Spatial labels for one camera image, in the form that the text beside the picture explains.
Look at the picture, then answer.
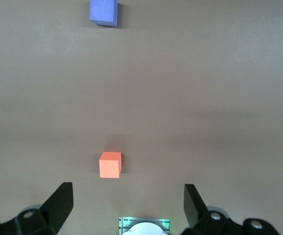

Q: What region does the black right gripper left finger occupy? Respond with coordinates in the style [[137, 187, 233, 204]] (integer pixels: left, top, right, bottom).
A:
[[0, 182, 73, 235]]

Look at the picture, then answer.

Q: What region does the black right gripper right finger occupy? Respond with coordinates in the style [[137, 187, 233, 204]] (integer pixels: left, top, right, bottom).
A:
[[182, 184, 283, 235]]

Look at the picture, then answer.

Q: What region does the orange foam block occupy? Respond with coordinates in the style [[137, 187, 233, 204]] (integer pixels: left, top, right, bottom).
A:
[[99, 151, 122, 179]]

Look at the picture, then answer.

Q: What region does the purple foam block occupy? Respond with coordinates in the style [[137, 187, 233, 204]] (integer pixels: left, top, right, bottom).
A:
[[89, 0, 119, 27]]

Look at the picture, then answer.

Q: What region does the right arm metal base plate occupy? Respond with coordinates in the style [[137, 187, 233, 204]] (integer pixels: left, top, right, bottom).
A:
[[118, 216, 171, 235]]

